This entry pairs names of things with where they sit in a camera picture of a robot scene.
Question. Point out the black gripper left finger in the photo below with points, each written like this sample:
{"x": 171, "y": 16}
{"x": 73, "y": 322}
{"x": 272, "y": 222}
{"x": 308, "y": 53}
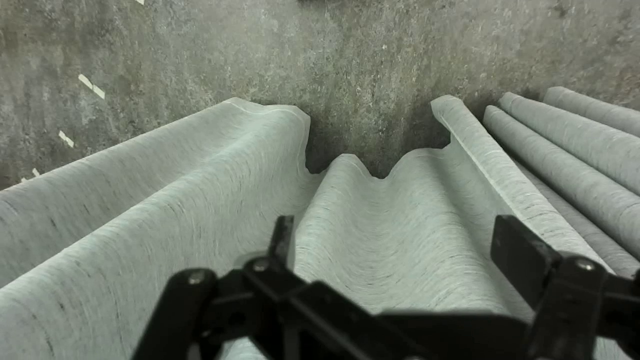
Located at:
{"x": 284, "y": 317}

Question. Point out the grey fabric curtain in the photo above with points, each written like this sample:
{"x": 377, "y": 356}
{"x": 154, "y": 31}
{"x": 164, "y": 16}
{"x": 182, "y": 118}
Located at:
{"x": 86, "y": 248}

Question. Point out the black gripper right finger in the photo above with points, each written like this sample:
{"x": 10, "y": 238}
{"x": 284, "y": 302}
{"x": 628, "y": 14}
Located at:
{"x": 575, "y": 299}

